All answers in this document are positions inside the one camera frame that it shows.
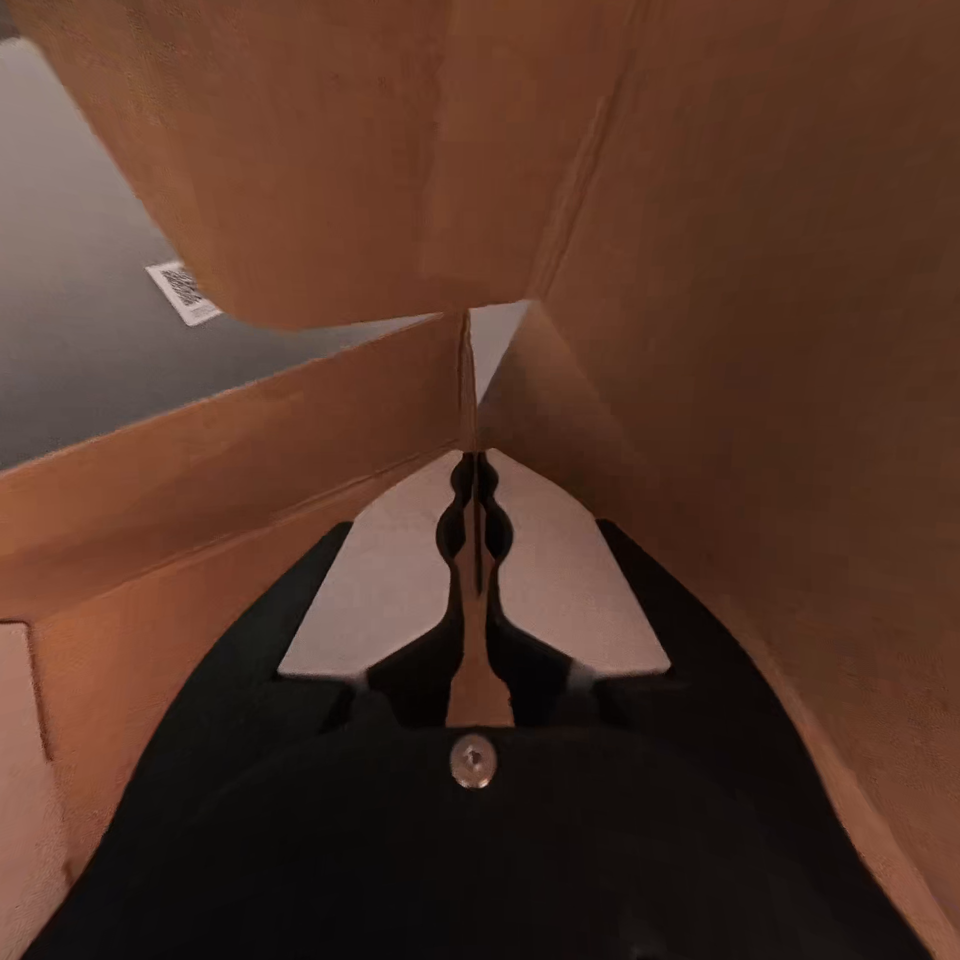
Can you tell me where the white coded label sticker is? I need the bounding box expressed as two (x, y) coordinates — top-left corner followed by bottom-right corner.
(144, 260), (224, 326)

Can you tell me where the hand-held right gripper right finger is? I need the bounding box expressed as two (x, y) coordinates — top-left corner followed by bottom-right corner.
(480, 448), (671, 727)

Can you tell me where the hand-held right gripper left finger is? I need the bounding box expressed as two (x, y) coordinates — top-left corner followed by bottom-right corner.
(277, 450), (474, 727)

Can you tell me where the cardboard mailer box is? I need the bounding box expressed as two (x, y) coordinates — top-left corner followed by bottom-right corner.
(0, 0), (960, 960)

